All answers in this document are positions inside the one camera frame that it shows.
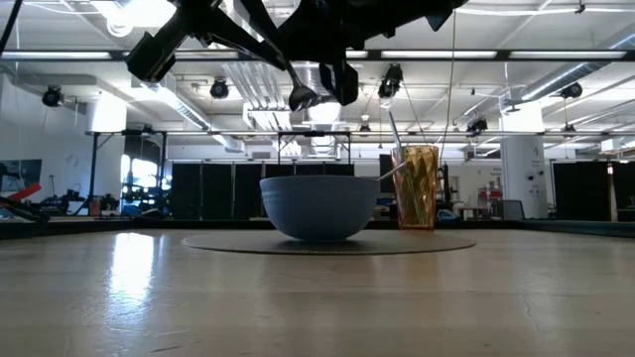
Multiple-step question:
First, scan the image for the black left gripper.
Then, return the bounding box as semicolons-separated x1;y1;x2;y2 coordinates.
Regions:
123;0;288;83

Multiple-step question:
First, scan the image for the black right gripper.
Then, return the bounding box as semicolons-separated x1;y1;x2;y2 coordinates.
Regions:
276;0;398;106

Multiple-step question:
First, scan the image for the blue bowl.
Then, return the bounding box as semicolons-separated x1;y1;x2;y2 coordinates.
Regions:
259;175;381;243

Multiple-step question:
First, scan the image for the amber plastic tumbler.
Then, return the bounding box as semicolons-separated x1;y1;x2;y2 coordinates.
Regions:
390;144;441;232

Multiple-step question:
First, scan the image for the black hanging spotlight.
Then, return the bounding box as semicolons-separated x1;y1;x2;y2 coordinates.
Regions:
465;116;489;135
41;84;64;108
559;81;584;100
376;62;405;100
208;76;231;100

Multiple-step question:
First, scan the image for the black monitor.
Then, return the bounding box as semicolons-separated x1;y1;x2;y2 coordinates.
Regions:
379;154;396;195

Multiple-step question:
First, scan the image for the round grey placemat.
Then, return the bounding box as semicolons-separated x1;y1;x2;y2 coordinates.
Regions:
180;230;477;257

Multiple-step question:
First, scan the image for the white pillar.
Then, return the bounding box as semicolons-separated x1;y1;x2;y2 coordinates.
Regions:
499;101;549;220

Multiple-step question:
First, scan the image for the grey office chair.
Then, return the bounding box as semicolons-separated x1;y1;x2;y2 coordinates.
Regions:
501;198;526;222

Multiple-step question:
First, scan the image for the black partition panel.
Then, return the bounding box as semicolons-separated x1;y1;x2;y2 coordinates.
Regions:
553;161;612;222

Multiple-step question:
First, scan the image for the red bar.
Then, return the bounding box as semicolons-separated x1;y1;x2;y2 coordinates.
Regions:
7;182;44;202

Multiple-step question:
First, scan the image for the silver ceiling duct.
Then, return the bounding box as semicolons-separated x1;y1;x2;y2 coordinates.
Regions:
296;59;343;103

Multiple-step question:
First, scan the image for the black background rig frame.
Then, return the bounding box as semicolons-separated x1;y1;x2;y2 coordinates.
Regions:
83;128;418;219

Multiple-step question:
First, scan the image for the thin hanging cable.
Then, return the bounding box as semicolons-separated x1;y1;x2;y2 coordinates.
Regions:
439;9;456;165

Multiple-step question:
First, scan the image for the black partition wall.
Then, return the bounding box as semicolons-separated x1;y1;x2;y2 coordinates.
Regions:
171;162;356;220

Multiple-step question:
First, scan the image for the black overhead frame beam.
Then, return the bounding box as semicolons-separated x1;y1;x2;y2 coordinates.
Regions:
0;48;635;62

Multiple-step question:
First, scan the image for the thick black cable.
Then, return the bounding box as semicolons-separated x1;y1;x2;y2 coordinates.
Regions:
0;0;25;54

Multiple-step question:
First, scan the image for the dark wall picture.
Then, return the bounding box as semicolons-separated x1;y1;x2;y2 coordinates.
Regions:
0;158;44;192

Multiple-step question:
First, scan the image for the black table edge rail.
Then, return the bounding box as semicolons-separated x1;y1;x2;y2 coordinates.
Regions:
0;216;635;241

